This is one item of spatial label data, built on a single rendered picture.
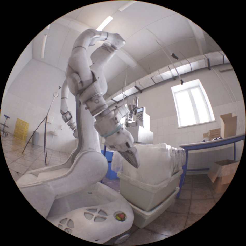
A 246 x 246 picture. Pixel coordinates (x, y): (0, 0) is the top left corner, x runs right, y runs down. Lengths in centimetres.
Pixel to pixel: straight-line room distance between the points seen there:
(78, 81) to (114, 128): 16
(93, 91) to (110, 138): 14
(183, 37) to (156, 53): 153
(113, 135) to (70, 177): 25
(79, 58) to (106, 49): 55
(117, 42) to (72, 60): 48
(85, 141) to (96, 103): 22
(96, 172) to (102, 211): 19
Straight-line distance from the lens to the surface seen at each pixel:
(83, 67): 26
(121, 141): 22
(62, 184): 38
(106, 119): 22
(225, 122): 145
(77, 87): 23
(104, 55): 77
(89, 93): 23
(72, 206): 53
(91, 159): 36
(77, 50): 34
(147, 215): 62
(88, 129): 41
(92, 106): 23
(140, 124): 146
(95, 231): 37
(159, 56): 431
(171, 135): 267
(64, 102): 70
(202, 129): 266
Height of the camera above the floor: 65
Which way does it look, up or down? 19 degrees up
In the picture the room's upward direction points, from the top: 7 degrees clockwise
